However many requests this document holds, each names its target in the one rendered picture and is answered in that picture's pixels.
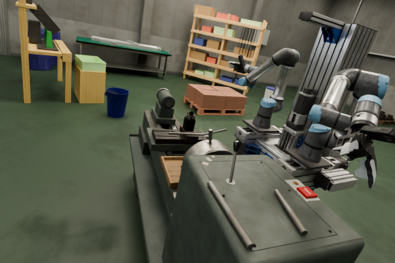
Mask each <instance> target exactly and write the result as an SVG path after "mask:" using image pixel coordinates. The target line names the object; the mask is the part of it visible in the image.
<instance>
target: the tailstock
mask: <svg viewBox="0 0 395 263"><path fill-rule="evenodd" d="M156 97H157V99H158V100H159V101H156V107H155V108H152V111H151V113H152V116H153V118H154V120H155V123H156V124H175V123H176V119H175V117H174V116H173V114H174V108H173V107H174V105H175V100H174V98H173V97H172V95H171V94H170V92H169V91H168V90H167V89H165V88H161V89H159V90H158V91H157V93H156Z"/></svg>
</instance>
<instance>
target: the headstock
mask: <svg viewBox="0 0 395 263"><path fill-rule="evenodd" d="M212 156H214V157H212ZM207 157H208V158H210V159H211V160H212V161H208V160H207V159H206V158H207ZM232 161H233V155H189V156H186V157H185V158H184V160H183V164H182V169H181V172H180V178H179V183H178V189H177V192H176V197H175V203H174V206H173V211H172V220H173V224H174V226H175V230H176V234H177V236H178V240H179V244H180V247H181V250H182V254H183V257H184V260H185V263H354V262H355V261H356V259H357V257H358V256H359V254H360V253H361V251H362V249H363V248H364V239H363V238H362V237H361V236H360V235H359V234H358V233H357V232H355V230H353V229H352V228H351V227H350V226H349V225H347V224H346V223H345V222H344V221H343V220H342V219H341V218H340V217H339V216H338V215H336V214H335V213H334V212H333V211H332V210H331V209H330V208H329V207H328V206H327V205H325V204H324V203H323V202H322V201H321V200H317V201H306V200H305V199H304V198H303V197H301V196H300V195H299V194H298V193H297V192H296V191H295V190H294V189H293V188H292V187H291V186H290V185H289V184H288V183H287V182H286V181H285V180H296V179H295V178H294V177H293V176H292V175H291V174H290V173H288V172H287V171H286V170H285V169H284V168H283V167H282V166H280V165H279V164H277V163H276V162H275V161H274V160H273V159H271V158H270V157H269V156H267V155H236V162H235V169H234V172H233V179H232V180H233V181H234V182H235V184H234V185H231V184H228V183H227V182H226V180H227V179H230V172H231V168H232ZM203 162H206V163H209V164H208V166H207V165H204V164H202V163H203ZM208 181H212V182H213V184H214V185H215V187H216V188H217V190H218V191H219V192H220V194H221V196H222V197H223V199H224V200H225V201H226V203H227V205H228V206H229V208H230V209H231V211H232V212H233V213H234V215H235V217H236V218H237V220H238V222H239V223H240V224H241V226H242V227H243V229H244V230H245V232H246V234H247V235H248V236H249V238H250V239H251V241H252V243H253V244H254V246H253V248H252V249H247V248H246V246H245V244H244V243H243V241H242V239H241V238H240V237H239V234H238V233H237V232H236V230H235V228H234V226H233V225H232V223H231V222H230V220H229V219H228V217H227V215H226V214H225V212H224V211H223V209H222V207H221V206H220V204H219V203H218V201H217V199H216V198H215V196H214V195H213V193H212V191H211V190H210V188H209V186H208V185H207V182H208ZM276 189H278V190H279V191H280V192H281V194H282V195H283V197H284V198H285V200H286V201H287V202H288V204H289V205H290V207H291V208H292V210H293V211H294V213H295V214H296V215H297V217H298V219H299V220H300V221H301V223H302V224H303V226H304V227H305V229H306V230H307V234H306V235H301V233H300V232H299V230H298V229H297V227H296V226H295V224H294V223H293V221H292V219H291V218H290V217H289V215H288V213H287V212H286V210H285V209H284V207H283V206H282V204H281V203H280V201H279V199H278V198H277V197H276V195H275V193H274V190H276Z"/></svg>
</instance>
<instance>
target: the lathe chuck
mask: <svg viewBox="0 0 395 263"><path fill-rule="evenodd" d="M208 142H209V140H204V141H200V142H198V143H196V144H195V145H193V146H192V147H191V148H190V149H189V150H188V151H187V152H186V153H185V155H184V156H183V159H184V158H185V157H186V156H189V155H198V154H199V153H201V152H202V151H204V150H207V149H210V148H213V147H223V148H226V149H228V150H230V149H229V148H228V147H227V146H226V145H224V144H223V142H221V141H219V140H214V139H212V143H213V144H212V145H208V144H207V143H208Z"/></svg>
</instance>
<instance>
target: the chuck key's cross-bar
mask: <svg viewBox="0 0 395 263"><path fill-rule="evenodd" d="M226 130H227V129H222V130H217V131H213V133H218V132H224V131H226ZM213 133H212V134H213ZM169 134H178V135H193V136H205V135H208V134H209V132H208V133H179V132H169Z"/></svg>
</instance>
